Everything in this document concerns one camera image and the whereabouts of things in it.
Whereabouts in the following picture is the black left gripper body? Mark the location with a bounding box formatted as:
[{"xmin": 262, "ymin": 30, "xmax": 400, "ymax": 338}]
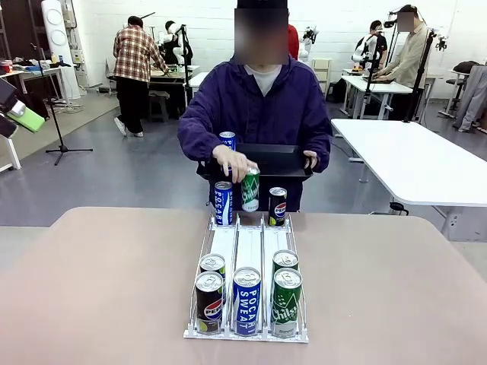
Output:
[{"xmin": 0, "ymin": 78, "xmax": 18, "ymax": 113}]

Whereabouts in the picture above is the blue Pocari Sweat can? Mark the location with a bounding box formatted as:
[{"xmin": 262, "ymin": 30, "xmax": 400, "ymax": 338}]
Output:
[
  {"xmin": 214, "ymin": 181, "xmax": 234, "ymax": 226},
  {"xmin": 232, "ymin": 267, "xmax": 263, "ymax": 337},
  {"xmin": 219, "ymin": 131, "xmax": 237, "ymax": 153}
]

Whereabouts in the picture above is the green Chilsung cider can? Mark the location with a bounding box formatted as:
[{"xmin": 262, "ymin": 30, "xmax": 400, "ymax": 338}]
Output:
[
  {"xmin": 272, "ymin": 249, "xmax": 300, "ymax": 273},
  {"xmin": 241, "ymin": 167, "xmax": 261, "ymax": 212},
  {"xmin": 271, "ymin": 267, "xmax": 303, "ymax": 338}
]

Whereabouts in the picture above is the black plastic tray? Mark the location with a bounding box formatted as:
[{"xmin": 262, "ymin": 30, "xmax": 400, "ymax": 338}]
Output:
[{"xmin": 197, "ymin": 143, "xmax": 315, "ymax": 179}]

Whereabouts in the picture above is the person's right forearm purple sleeve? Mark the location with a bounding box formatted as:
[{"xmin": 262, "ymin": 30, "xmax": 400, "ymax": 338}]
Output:
[{"xmin": 177, "ymin": 125, "xmax": 229, "ymax": 163}]

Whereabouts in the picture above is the person's left forearm purple sleeve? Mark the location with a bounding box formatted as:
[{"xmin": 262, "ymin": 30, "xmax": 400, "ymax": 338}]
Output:
[{"xmin": 304, "ymin": 129, "xmax": 333, "ymax": 174}]

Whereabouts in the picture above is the person in plaid shirt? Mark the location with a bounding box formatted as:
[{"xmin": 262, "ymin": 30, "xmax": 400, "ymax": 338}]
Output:
[{"xmin": 113, "ymin": 15, "xmax": 170, "ymax": 138}]

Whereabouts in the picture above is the person in purple jacket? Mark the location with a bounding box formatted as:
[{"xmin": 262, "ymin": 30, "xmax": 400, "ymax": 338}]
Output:
[{"xmin": 177, "ymin": 0, "xmax": 334, "ymax": 212}]

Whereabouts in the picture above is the person in red top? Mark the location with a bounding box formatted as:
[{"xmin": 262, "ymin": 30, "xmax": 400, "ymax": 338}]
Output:
[{"xmin": 287, "ymin": 11, "xmax": 301, "ymax": 61}]

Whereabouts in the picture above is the person in black shirt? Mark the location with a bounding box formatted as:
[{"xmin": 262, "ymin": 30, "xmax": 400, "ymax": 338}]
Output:
[{"xmin": 368, "ymin": 20, "xmax": 390, "ymax": 73}]

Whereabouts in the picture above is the person in beige shirt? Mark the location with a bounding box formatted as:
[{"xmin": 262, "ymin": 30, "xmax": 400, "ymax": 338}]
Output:
[{"xmin": 374, "ymin": 4, "xmax": 431, "ymax": 122}]

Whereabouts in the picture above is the person's right hand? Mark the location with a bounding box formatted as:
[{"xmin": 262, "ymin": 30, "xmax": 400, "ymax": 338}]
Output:
[{"xmin": 212, "ymin": 144, "xmax": 260, "ymax": 184}]

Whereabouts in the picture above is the black tripod stand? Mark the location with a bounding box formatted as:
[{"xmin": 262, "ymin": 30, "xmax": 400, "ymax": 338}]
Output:
[{"xmin": 30, "ymin": 41, "xmax": 94, "ymax": 167}]

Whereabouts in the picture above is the cluttered white side table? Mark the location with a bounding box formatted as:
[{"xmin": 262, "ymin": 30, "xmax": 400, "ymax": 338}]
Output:
[{"xmin": 0, "ymin": 56, "xmax": 73, "ymax": 108}]

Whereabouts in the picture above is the white tower air conditioner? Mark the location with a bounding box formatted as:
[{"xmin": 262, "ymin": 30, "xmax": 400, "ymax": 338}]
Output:
[{"xmin": 40, "ymin": 0, "xmax": 81, "ymax": 100}]

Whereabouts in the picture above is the grey step stool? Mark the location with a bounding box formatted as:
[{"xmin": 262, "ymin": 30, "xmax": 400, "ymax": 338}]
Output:
[{"xmin": 148, "ymin": 90, "xmax": 170, "ymax": 122}]

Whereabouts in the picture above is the wooden workbench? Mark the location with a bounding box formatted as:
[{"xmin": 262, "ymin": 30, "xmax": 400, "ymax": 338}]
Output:
[{"xmin": 148, "ymin": 64, "xmax": 201, "ymax": 93}]

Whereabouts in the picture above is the white black background robot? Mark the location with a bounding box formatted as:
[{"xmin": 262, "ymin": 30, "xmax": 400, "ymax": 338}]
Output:
[{"xmin": 158, "ymin": 21, "xmax": 184, "ymax": 65}]

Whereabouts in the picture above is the black light stand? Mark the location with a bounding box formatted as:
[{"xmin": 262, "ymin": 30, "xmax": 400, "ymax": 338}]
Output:
[{"xmin": 178, "ymin": 24, "xmax": 195, "ymax": 111}]

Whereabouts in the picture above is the black Pepsi can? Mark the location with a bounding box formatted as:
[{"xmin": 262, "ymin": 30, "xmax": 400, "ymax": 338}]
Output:
[
  {"xmin": 199, "ymin": 253, "xmax": 227, "ymax": 279},
  {"xmin": 194, "ymin": 271, "xmax": 224, "ymax": 335},
  {"xmin": 268, "ymin": 186, "xmax": 288, "ymax": 227}
]

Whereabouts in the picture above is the white can dispenser rack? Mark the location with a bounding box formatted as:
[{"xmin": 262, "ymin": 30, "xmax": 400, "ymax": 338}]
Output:
[{"xmin": 183, "ymin": 212, "xmax": 310, "ymax": 345}]

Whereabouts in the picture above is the black thin tripod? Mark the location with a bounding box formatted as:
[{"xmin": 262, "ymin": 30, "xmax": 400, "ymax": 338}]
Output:
[{"xmin": 363, "ymin": 32, "xmax": 382, "ymax": 119}]

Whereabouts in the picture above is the white background desk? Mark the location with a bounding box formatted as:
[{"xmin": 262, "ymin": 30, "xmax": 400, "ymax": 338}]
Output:
[{"xmin": 340, "ymin": 74, "xmax": 414, "ymax": 119}]

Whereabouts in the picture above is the large white table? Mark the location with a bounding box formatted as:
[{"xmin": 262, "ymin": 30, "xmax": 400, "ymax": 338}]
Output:
[{"xmin": 330, "ymin": 118, "xmax": 487, "ymax": 243}]

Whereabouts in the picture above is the black office chair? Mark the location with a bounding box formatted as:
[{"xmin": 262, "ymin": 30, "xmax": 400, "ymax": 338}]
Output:
[{"xmin": 439, "ymin": 60, "xmax": 481, "ymax": 117}]

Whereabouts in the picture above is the black floor cable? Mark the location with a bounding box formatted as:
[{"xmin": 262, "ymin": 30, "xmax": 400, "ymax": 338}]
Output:
[{"xmin": 329, "ymin": 137, "xmax": 358, "ymax": 159}]

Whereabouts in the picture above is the black tripod with camera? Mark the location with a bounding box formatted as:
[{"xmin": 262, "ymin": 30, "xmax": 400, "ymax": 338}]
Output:
[{"xmin": 403, "ymin": 28, "xmax": 448, "ymax": 123}]

